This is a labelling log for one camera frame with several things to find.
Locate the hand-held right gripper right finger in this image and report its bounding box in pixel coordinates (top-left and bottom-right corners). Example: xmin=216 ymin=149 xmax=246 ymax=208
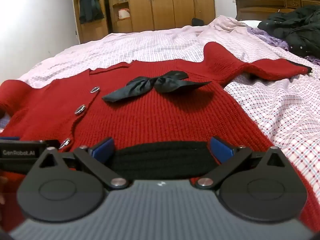
xmin=195 ymin=136 xmax=289 ymax=190

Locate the pink checked bed sheet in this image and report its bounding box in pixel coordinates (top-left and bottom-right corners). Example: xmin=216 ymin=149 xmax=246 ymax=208
xmin=0 ymin=15 xmax=320 ymax=198

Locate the black ribbon bow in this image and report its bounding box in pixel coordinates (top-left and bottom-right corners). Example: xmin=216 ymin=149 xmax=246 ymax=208
xmin=102 ymin=71 xmax=212 ymax=103

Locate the purple cloth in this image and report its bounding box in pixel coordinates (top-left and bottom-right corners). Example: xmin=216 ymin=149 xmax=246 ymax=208
xmin=247 ymin=26 xmax=320 ymax=65

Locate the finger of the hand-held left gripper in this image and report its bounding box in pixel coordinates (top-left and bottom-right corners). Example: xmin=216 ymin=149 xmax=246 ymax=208
xmin=46 ymin=140 xmax=62 ymax=153

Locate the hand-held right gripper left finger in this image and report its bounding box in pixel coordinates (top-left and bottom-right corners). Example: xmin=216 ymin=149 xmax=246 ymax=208
xmin=32 ymin=137 xmax=130 ymax=190

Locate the red knitted cardigan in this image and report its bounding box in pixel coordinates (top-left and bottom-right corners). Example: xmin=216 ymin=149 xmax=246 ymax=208
xmin=0 ymin=42 xmax=320 ymax=230

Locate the wooden wardrobe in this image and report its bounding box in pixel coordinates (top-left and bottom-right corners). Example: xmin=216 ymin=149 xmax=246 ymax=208
xmin=59 ymin=0 xmax=216 ymax=44

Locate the black clothing pile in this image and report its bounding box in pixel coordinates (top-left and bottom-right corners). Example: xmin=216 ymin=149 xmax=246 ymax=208
xmin=257 ymin=5 xmax=320 ymax=58

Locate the hanging black garment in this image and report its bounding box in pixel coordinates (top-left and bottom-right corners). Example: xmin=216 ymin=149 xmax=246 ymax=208
xmin=74 ymin=0 xmax=105 ymax=25

